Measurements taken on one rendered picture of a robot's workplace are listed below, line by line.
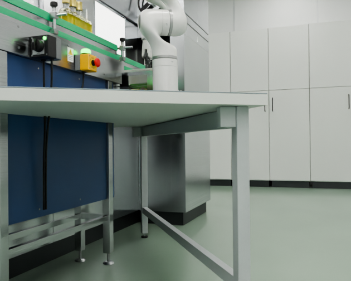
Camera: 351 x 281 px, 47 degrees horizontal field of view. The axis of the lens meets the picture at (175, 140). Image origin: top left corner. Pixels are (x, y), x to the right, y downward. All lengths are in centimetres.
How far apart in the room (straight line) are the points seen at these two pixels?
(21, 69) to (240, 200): 91
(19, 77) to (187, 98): 70
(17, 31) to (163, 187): 181
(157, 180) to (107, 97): 202
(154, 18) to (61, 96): 96
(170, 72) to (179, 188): 130
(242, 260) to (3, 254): 79
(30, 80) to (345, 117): 451
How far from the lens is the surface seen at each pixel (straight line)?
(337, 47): 569
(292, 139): 557
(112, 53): 220
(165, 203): 305
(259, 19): 633
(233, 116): 121
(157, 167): 304
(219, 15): 647
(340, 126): 557
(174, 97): 111
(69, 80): 183
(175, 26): 195
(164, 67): 189
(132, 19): 312
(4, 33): 153
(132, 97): 108
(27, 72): 162
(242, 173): 122
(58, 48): 162
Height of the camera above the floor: 61
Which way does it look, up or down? level
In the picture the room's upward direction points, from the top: 1 degrees counter-clockwise
